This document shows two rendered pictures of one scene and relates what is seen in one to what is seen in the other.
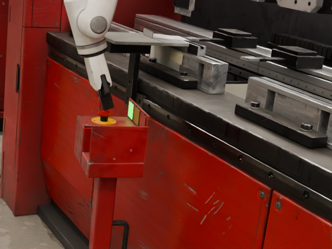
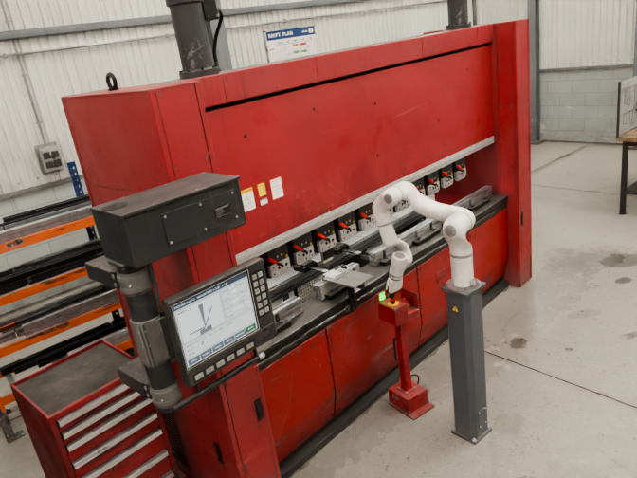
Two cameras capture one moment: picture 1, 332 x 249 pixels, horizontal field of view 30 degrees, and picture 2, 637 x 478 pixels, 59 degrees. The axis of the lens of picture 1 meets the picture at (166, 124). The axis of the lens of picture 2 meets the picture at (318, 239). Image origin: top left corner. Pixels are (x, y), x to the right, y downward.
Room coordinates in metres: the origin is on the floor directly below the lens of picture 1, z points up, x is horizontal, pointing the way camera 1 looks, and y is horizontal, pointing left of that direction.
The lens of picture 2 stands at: (2.78, 3.16, 2.40)
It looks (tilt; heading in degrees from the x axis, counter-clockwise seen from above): 20 degrees down; 258
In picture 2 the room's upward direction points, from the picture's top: 9 degrees counter-clockwise
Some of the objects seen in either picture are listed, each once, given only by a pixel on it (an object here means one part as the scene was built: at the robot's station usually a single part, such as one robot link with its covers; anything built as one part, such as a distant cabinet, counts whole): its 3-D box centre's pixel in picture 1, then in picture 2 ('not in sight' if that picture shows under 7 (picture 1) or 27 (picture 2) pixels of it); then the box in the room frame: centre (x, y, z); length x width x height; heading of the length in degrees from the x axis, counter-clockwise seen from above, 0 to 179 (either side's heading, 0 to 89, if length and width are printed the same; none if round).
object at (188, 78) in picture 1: (166, 73); (343, 287); (2.00, 0.02, 0.89); 0.30 x 0.05 x 0.03; 32
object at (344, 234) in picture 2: not in sight; (343, 225); (1.91, -0.10, 1.26); 0.15 x 0.09 x 0.17; 32
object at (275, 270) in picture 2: not in sight; (274, 260); (2.42, 0.22, 1.26); 0.15 x 0.09 x 0.17; 32
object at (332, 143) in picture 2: not in sight; (380, 134); (1.51, -0.35, 1.74); 3.00 x 0.08 x 0.80; 32
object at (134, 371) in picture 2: not in sight; (172, 360); (3.02, 0.91, 1.18); 0.40 x 0.24 x 0.07; 32
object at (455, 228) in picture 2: not in sight; (457, 235); (1.48, 0.59, 1.30); 0.19 x 0.12 x 0.24; 38
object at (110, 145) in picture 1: (109, 136); (398, 304); (1.69, 0.16, 0.75); 0.20 x 0.16 x 0.18; 21
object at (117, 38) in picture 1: (140, 38); (348, 277); (1.99, 0.12, 1.00); 0.26 x 0.18 x 0.01; 122
